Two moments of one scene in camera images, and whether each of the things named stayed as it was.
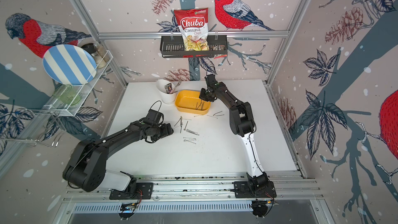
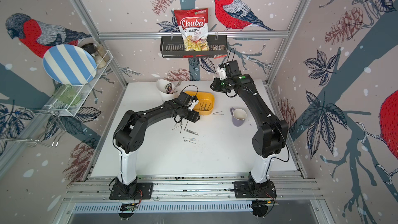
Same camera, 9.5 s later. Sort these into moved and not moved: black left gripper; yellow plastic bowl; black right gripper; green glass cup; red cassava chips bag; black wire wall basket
Moved: black right gripper; black left gripper
Not moved: black wire wall basket; red cassava chips bag; green glass cup; yellow plastic bowl
